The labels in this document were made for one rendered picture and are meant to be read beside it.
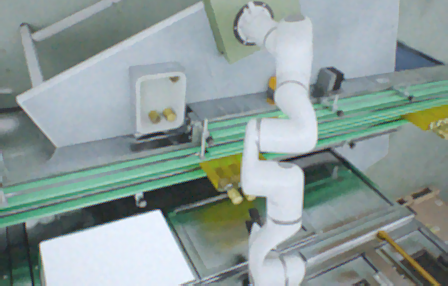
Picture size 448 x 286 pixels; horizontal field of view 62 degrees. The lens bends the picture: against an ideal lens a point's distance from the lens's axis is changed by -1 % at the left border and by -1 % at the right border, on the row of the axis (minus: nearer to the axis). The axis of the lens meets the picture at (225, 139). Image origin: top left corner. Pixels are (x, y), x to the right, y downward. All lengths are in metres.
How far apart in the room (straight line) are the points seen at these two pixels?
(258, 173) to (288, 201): 0.09
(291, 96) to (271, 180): 0.21
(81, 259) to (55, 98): 0.51
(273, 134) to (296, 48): 0.22
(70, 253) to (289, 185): 0.75
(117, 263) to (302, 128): 0.72
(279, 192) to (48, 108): 0.81
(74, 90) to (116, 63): 0.16
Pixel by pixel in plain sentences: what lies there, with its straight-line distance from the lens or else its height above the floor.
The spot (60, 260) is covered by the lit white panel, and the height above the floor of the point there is 1.08.
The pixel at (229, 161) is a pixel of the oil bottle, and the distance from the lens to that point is 1.39.
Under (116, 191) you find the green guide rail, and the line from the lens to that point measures 1.34.
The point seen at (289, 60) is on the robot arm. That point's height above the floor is 1.22.
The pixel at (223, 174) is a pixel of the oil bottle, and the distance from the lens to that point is 1.33.
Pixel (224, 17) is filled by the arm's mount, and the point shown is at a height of 0.83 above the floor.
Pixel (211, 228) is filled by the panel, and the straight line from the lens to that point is 1.35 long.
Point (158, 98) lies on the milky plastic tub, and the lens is 1.38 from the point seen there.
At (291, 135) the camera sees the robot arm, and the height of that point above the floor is 1.36.
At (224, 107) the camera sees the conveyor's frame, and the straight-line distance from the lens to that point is 1.46.
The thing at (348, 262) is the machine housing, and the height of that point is 1.44.
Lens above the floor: 1.90
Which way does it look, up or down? 44 degrees down
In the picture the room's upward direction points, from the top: 140 degrees clockwise
